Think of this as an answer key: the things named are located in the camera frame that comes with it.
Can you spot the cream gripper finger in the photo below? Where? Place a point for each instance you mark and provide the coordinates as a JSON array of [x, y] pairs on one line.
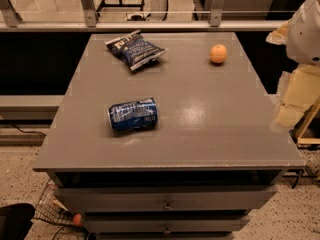
[[279, 35], [296, 93]]

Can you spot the blue pepsi can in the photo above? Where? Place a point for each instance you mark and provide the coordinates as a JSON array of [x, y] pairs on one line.
[[133, 115]]

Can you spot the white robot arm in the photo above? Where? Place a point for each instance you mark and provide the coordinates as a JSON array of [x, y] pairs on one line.
[[303, 36]]

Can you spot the orange fruit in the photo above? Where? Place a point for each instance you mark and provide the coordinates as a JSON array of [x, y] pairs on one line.
[[218, 54]]

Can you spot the grey drawer cabinet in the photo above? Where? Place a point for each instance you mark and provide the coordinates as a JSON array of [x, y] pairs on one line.
[[214, 127]]

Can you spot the blue chip bag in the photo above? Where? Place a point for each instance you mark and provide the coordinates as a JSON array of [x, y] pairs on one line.
[[134, 50]]

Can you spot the black stand base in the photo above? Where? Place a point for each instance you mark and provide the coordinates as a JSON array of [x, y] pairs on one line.
[[120, 4]]

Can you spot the lower grey drawer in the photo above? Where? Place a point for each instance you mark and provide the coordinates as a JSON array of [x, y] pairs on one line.
[[165, 223]]

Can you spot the grey drawer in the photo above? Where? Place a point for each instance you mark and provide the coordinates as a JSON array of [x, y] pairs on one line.
[[149, 199], [165, 223]]

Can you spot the upper grey drawer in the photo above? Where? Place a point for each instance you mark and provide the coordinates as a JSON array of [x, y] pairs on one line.
[[149, 199]]

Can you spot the small orange ball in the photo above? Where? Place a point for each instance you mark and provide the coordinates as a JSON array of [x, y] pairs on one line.
[[77, 220]]

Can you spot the wooden yellow frame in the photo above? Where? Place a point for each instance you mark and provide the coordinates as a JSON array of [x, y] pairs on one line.
[[303, 134]]

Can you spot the wire basket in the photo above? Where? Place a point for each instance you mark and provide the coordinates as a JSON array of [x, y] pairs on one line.
[[49, 210]]

